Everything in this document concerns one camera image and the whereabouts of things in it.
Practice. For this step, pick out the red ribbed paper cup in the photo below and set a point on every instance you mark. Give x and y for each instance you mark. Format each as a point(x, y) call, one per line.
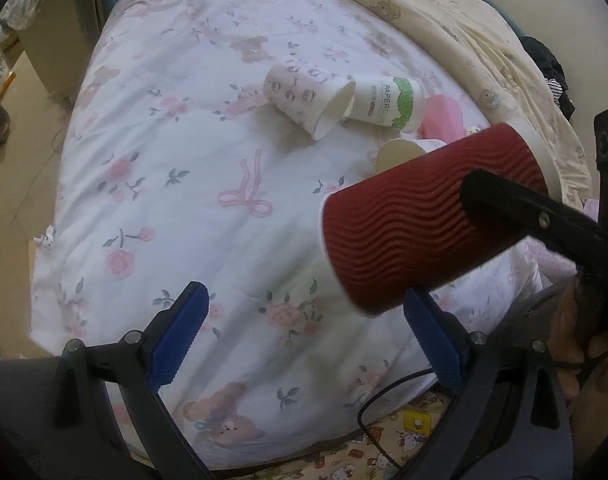
point(406, 229)

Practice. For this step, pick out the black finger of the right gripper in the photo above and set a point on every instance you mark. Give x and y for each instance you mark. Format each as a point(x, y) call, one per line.
point(505, 208)

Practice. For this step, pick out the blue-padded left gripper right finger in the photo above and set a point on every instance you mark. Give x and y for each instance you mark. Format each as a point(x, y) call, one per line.
point(508, 417)

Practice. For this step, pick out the pink patterned paper cup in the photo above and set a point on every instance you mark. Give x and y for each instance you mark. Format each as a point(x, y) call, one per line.
point(310, 96)

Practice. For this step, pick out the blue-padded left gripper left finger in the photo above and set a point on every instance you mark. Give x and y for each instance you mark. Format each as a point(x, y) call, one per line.
point(86, 442)

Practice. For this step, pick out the white green paper cup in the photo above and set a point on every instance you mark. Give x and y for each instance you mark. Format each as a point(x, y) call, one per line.
point(388, 101)

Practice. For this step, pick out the white green-leaf paper cup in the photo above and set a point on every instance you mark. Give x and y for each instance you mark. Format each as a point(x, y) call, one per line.
point(398, 151)

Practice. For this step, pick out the white floral bed sheet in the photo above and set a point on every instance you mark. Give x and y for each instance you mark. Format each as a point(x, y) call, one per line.
point(176, 168)

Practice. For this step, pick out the yellow dotted paper cup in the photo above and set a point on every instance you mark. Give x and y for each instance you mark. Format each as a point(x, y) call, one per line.
point(472, 130)

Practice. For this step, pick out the cream bear-print duvet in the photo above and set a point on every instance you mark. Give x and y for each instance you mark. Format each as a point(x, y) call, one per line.
point(481, 52)

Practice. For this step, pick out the black clothes by wall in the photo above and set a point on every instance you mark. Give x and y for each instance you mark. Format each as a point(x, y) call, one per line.
point(552, 71)

